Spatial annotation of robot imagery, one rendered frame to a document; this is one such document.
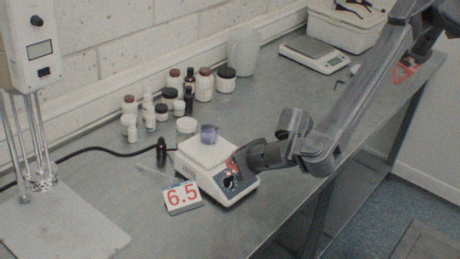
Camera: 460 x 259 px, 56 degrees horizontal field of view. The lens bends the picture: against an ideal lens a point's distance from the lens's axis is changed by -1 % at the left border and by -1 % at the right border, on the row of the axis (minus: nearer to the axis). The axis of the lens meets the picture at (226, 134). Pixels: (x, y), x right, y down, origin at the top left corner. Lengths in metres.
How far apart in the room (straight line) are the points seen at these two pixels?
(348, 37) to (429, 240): 0.89
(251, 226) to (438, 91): 1.52
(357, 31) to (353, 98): 1.09
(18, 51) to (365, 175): 1.99
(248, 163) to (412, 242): 0.97
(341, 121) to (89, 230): 0.60
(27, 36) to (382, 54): 0.67
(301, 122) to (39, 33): 0.51
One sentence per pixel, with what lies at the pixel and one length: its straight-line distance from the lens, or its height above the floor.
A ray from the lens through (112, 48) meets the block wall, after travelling 1.37.
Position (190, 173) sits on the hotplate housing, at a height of 0.79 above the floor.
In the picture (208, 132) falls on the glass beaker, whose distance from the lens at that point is 1.12.
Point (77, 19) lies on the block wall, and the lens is 1.26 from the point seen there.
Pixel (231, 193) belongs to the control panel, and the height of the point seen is 0.79.
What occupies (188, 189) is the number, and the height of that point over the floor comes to 0.78.
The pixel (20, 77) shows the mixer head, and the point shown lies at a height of 1.18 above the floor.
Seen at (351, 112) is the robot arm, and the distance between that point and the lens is 0.88.
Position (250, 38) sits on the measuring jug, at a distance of 1.71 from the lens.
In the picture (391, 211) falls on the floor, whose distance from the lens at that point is 2.41.
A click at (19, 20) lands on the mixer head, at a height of 1.27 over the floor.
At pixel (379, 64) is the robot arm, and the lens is 0.95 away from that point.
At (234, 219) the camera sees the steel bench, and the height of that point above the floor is 0.75.
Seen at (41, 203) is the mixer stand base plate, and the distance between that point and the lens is 1.14.
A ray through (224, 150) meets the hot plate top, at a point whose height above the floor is 0.84.
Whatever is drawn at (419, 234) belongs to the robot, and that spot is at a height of 0.36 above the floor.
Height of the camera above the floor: 1.54
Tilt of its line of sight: 36 degrees down
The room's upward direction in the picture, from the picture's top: 7 degrees clockwise
